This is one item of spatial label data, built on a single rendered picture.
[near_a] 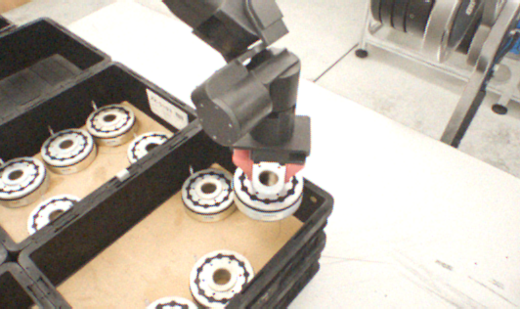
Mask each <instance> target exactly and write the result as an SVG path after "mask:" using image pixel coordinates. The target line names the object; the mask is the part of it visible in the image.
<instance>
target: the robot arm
mask: <svg viewBox="0 0 520 309"><path fill-rule="evenodd" d="M159 1H160V2H161V3H163V4H164V5H165V6H166V7H167V9H169V11H170V12H171V13H172V14H173V15H174V16H175V17H177V18H178V20H180V21H181V22H183V23H184V24H186V25H187V26H188V27H191V28H192V31H191V33H192V34H193V35H195V36H196V37H197V38H199V40H201V41H202V42H203V43H205V44H206V45H207V46H209V47H210V48H213V49H214V50H216V51H217V52H219V53H220V54H221V55H222V57H223V58H224V60H225V61H224V62H225V63H226V64H225V65H224V66H223V67H221V68H220V69H218V70H215V71H214V72H213V73H212V74H211V75H210V76H209V77H207V78H206V79H205V80H204V81H202V82H201V83H200V84H199V85H196V86H195V89H194V90H193V91H192V93H191V100H192V102H193V104H194V105H195V113H196V117H197V119H198V122H199V124H200V125H201V126H202V128H203V129H204V131H205V132H206V133H207V134H208V135H209V136H210V137H211V138H212V139H213V140H214V141H215V142H217V143H218V144H220V145H221V146H224V147H230V152H231V153H234V155H233V162H234V164H235V165H236V166H237V167H238V168H240V169H241V170H242V171H243V172H244V173H245V174H246V176H247V177H248V179H249V181H250V182H251V180H252V169H253V161H261V162H274V163H285V171H284V182H285V183H287V182H288V181H289V180H290V178H291V177H292V176H294V175H295V174H297V173H298V172H299V171H301V170H302V169H304V168H305V166H306V161H307V157H308V156H310V155H311V151H312V118H311V116H309V115H299V114H296V105H297V97H298V89H299V80H300V71H301V60H300V59H299V57H298V56H297V55H296V54H294V53H293V52H291V51H289V50H287V48H286V47H282V48H278V47H274V46H272V45H273V44H274V43H276V42H277V41H279V40H280V39H281V38H282V37H284V36H285V35H287V34H288V33H289V31H288V29H287V27H286V25H285V24H284V23H283V21H282V18H283V14H282V12H281V8H280V7H279V5H278V3H277V2H276V1H275V0H159ZM260 40H261V41H262V42H260V43H258V44H257V45H255V46H253V47H251V48H248V47H249V46H252V45H253V44H255V43H256V42H258V41H260ZM268 46H272V47H270V48H266V47H268ZM250 58H251V59H250ZM249 59H250V62H249V63H248V64H246V65H244V64H243V63H245V62H246V61H247V60H249Z"/></svg>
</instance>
